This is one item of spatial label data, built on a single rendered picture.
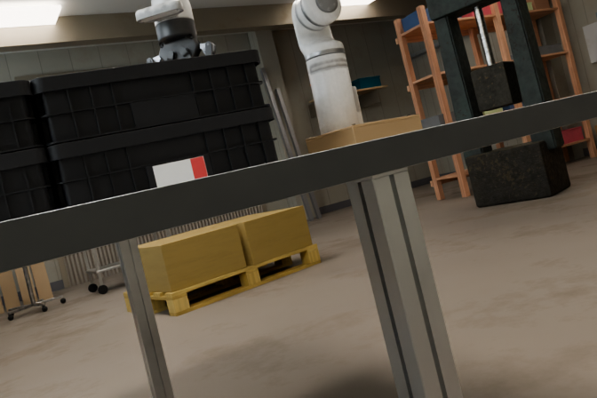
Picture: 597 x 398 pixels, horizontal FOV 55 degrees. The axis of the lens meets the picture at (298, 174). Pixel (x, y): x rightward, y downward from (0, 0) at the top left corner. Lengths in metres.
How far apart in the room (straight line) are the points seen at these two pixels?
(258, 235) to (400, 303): 3.48
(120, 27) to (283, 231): 4.13
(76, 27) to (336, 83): 6.38
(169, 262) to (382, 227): 3.22
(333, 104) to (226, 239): 2.88
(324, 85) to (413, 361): 0.71
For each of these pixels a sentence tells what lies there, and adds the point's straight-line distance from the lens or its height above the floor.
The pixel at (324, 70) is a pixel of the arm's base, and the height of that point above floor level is 0.89.
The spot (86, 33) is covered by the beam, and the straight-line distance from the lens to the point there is 7.53.
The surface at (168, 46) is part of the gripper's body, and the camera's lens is 1.16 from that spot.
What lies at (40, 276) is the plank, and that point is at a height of 0.28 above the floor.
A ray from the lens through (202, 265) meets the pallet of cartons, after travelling 3.99.
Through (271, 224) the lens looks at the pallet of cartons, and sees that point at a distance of 4.29.
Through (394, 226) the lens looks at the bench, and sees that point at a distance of 0.74.
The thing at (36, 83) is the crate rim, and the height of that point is 0.92.
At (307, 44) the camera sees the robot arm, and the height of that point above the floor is 0.96.
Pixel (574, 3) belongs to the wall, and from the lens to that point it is 9.31.
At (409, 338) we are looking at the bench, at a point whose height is 0.45.
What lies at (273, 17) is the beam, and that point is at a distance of 8.53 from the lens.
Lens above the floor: 0.68
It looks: level
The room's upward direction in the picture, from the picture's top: 14 degrees counter-clockwise
